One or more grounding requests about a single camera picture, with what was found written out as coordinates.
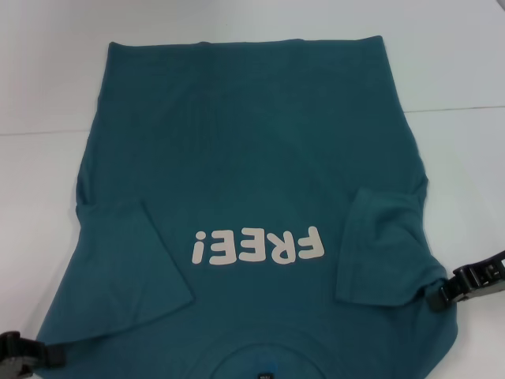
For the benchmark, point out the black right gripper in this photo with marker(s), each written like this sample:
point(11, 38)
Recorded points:
point(493, 284)

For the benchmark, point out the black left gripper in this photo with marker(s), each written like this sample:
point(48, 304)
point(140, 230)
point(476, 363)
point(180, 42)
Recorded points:
point(8, 361)

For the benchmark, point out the teal t-shirt with FREE print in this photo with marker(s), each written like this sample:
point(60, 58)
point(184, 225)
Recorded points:
point(244, 158)

